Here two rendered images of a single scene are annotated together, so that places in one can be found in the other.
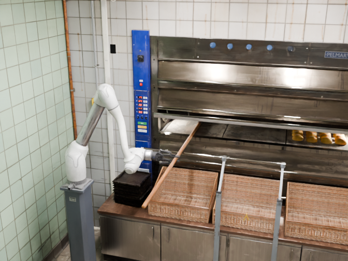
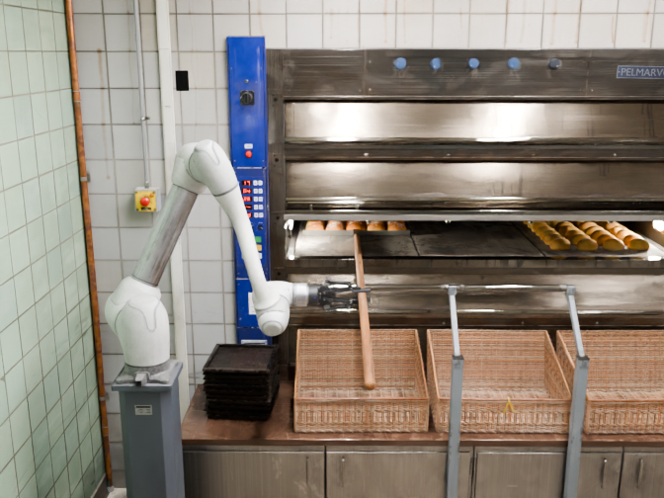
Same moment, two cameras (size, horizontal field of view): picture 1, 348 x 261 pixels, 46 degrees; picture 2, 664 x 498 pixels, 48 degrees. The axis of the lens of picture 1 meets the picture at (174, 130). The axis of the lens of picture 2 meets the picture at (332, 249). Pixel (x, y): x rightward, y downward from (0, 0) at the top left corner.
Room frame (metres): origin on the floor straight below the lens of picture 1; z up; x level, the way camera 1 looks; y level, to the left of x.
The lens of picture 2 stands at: (0.51, 0.80, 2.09)
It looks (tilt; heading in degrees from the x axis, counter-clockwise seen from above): 15 degrees down; 345
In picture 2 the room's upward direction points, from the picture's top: straight up
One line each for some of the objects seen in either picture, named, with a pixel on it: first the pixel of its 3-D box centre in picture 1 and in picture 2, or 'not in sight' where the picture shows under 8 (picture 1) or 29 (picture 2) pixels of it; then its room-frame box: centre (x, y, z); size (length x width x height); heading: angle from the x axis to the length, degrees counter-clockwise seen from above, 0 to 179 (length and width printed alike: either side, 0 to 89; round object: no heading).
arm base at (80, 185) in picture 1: (75, 181); (146, 368); (3.02, 0.80, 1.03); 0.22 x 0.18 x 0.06; 165
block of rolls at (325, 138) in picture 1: (317, 130); (582, 230); (3.77, -1.39, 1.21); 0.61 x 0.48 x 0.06; 164
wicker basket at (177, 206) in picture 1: (184, 192); (359, 377); (3.40, -0.10, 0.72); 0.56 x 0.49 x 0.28; 75
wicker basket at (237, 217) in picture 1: (248, 202); (494, 377); (3.24, -0.66, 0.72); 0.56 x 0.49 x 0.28; 74
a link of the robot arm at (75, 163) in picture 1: (75, 164); (144, 327); (3.05, 0.79, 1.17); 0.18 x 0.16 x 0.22; 15
